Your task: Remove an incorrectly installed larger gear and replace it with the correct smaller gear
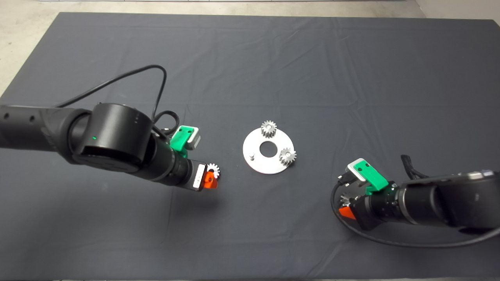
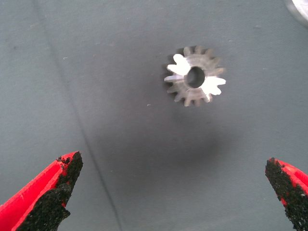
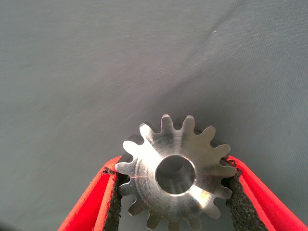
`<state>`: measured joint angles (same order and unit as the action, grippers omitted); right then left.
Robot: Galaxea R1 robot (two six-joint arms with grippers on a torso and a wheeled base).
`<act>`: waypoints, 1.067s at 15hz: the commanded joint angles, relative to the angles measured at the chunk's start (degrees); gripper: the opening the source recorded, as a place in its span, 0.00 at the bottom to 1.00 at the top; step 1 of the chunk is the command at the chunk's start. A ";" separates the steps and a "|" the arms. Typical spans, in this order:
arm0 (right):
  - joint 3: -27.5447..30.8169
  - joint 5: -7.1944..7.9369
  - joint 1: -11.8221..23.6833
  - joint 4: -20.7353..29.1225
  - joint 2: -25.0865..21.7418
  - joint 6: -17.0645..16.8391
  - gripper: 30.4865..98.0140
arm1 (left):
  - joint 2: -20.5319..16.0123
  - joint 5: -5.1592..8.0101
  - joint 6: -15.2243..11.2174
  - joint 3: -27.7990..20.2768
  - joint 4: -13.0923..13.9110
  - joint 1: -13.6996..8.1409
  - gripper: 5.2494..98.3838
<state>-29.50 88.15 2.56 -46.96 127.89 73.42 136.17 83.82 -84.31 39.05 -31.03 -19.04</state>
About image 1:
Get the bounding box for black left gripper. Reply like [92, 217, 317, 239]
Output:
[178, 159, 220, 192]

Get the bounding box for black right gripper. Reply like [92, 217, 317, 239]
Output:
[338, 193, 391, 230]

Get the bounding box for small steel gear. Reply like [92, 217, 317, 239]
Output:
[279, 148, 297, 166]
[261, 120, 277, 139]

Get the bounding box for round metal plate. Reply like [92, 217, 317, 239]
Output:
[243, 127, 295, 174]

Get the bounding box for dark grey table cloth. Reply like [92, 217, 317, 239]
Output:
[0, 12, 500, 280]

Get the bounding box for black right camera cable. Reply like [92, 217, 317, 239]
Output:
[330, 174, 500, 249]

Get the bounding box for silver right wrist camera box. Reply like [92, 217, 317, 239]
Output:
[346, 158, 371, 183]

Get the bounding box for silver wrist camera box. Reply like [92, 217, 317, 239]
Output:
[186, 129, 201, 150]
[346, 158, 371, 183]

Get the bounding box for green right camera mount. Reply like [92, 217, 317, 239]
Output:
[353, 162, 389, 196]

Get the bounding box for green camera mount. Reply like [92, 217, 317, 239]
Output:
[170, 125, 195, 151]
[353, 162, 389, 196]

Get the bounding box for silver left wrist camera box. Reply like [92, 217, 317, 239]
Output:
[186, 129, 201, 150]

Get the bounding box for green left camera mount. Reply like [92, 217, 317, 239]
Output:
[170, 125, 195, 151]

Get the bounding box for braided black right arm cable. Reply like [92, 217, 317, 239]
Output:
[401, 155, 431, 181]

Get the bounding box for thin black left camera cable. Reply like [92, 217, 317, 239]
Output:
[56, 64, 181, 136]

